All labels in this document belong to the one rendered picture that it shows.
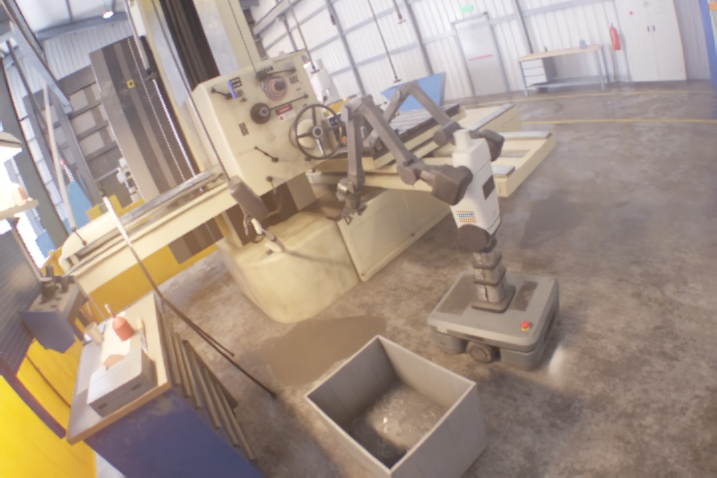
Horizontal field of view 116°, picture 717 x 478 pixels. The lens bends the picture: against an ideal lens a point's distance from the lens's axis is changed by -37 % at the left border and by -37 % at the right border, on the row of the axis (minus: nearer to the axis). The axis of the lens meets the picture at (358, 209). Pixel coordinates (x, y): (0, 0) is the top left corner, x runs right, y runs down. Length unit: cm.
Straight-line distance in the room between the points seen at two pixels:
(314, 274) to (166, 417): 171
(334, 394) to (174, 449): 71
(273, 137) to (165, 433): 186
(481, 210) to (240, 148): 152
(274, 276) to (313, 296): 35
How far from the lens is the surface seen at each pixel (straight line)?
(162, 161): 289
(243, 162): 234
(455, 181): 134
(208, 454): 161
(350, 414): 167
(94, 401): 136
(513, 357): 188
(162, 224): 253
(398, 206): 314
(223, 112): 233
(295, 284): 269
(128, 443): 153
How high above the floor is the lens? 157
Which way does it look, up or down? 21 degrees down
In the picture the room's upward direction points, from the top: 21 degrees counter-clockwise
